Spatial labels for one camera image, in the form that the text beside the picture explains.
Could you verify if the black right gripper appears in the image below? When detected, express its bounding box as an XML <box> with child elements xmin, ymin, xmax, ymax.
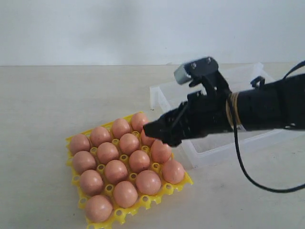
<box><xmin>143</xmin><ymin>93</ymin><xmax>233</xmax><ymax>147</ymax></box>

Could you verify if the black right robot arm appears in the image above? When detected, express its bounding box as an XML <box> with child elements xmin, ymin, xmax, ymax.
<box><xmin>143</xmin><ymin>72</ymin><xmax>305</xmax><ymax>147</ymax></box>

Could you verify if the brown egg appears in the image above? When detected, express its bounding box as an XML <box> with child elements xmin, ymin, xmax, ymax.
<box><xmin>96</xmin><ymin>142</ymin><xmax>119</xmax><ymax>165</ymax></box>
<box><xmin>72</xmin><ymin>151</ymin><xmax>97</xmax><ymax>175</ymax></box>
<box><xmin>69</xmin><ymin>134</ymin><xmax>91</xmax><ymax>155</ymax></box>
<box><xmin>150</xmin><ymin>140</ymin><xmax>172</xmax><ymax>164</ymax></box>
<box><xmin>162</xmin><ymin>159</ymin><xmax>185</xmax><ymax>184</ymax></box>
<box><xmin>131</xmin><ymin>112</ymin><xmax>149</xmax><ymax>133</ymax></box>
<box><xmin>111</xmin><ymin>118</ymin><xmax>131</xmax><ymax>139</ymax></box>
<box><xmin>135</xmin><ymin>170</ymin><xmax>161</xmax><ymax>195</ymax></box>
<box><xmin>113</xmin><ymin>181</ymin><xmax>138</xmax><ymax>208</ymax></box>
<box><xmin>85</xmin><ymin>195</ymin><xmax>113</xmax><ymax>223</ymax></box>
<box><xmin>104</xmin><ymin>160</ymin><xmax>128</xmax><ymax>185</ymax></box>
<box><xmin>90</xmin><ymin>126</ymin><xmax>112</xmax><ymax>147</ymax></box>
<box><xmin>129</xmin><ymin>150</ymin><xmax>150</xmax><ymax>173</ymax></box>
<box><xmin>140</xmin><ymin>130</ymin><xmax>155</xmax><ymax>147</ymax></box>
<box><xmin>119</xmin><ymin>133</ymin><xmax>140</xmax><ymax>156</ymax></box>
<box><xmin>80</xmin><ymin>170</ymin><xmax>103</xmax><ymax>197</ymax></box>

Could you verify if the yellow plastic egg tray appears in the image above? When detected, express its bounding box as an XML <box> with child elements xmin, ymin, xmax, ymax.
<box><xmin>66</xmin><ymin>114</ymin><xmax>193</xmax><ymax>229</ymax></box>

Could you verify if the clear plastic container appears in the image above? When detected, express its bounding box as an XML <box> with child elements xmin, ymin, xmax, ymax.
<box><xmin>150</xmin><ymin>63</ymin><xmax>305</xmax><ymax>168</ymax></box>

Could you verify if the black cable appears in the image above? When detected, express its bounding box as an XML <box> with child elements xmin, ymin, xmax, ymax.
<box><xmin>171</xmin><ymin>59</ymin><xmax>305</xmax><ymax>193</ymax></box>

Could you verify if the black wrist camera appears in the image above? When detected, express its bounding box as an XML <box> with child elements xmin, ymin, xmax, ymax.
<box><xmin>174</xmin><ymin>56</ymin><xmax>231</xmax><ymax>98</ymax></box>

